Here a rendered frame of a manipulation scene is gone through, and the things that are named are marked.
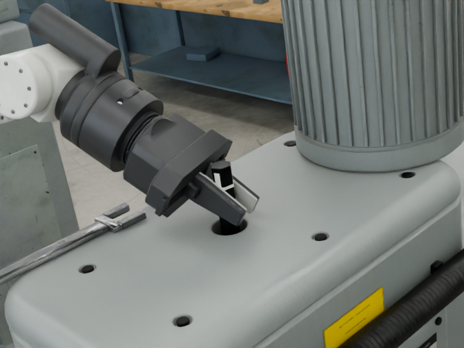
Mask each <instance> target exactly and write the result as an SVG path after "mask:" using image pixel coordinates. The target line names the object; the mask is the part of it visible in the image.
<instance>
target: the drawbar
mask: <svg viewBox="0 0 464 348"><path fill-rule="evenodd" d="M211 171H212V176H213V181H214V182H215V176H214V173H218V174H220V182H221V187H222V188H224V187H227V186H230V185H232V184H233V175H232V170H231V162H229V161H222V160H220V161H218V162H215V163H212V165H211ZM233 185H234V184H233ZM225 191H226V192H227V193H228V194H229V195H230V196H232V197H233V198H234V199H236V197H235V189H234V187H232V188H229V189H227V190H225ZM219 218H220V226H221V231H222V235H234V234H236V233H239V232H241V229H240V224H239V225H238V226H236V225H234V224H231V223H230V222H228V221H226V220H225V219H223V218H221V217H219Z"/></svg>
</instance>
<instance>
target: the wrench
mask: <svg viewBox="0 0 464 348"><path fill-rule="evenodd" d="M129 211H130V208H129V204H127V203H123V204H120V205H119V206H116V207H114V208H112V209H110V210H108V211H106V212H104V213H102V214H103V215H99V216H97V217H95V218H94V221H95V223H93V224H91V225H89V226H87V227H85V228H83V229H81V230H79V231H77V232H74V233H72V234H70V235H68V236H66V237H64V238H62V239H60V240H58V241H56V242H54V243H52V244H50V245H48V246H46V247H44V248H42V249H40V250H38V251H35V252H34V253H31V254H30V255H27V256H26V257H24V258H22V259H20V260H17V261H16V262H13V263H11V264H9V265H7V266H5V267H3V268H1V269H0V285H2V284H4V283H6V282H8V281H10V280H12V279H14V278H16V277H18V276H20V275H22V274H24V273H26V272H28V271H30V270H32V269H34V268H36V267H38V266H40V265H42V264H44V263H46V262H48V261H50V260H52V259H54V258H56V257H58V256H60V255H61V254H63V253H65V252H67V251H69V250H71V249H74V248H75V247H78V246H79V245H81V244H83V243H85V242H87V241H89V240H91V239H93V238H96V237H97V236H99V235H101V234H103V233H105V232H107V231H108V230H109V231H111V232H113V233H116V232H118V231H120V230H122V229H126V228H128V227H130V226H132V225H134V224H136V223H138V222H139V221H141V220H143V219H145V218H146V213H145V212H144V211H136V212H134V213H132V214H130V215H128V216H126V217H124V218H122V219H120V220H118V221H117V222H116V221H115V220H114V219H115V218H117V217H119V216H121V215H123V214H125V213H127V212H129Z"/></svg>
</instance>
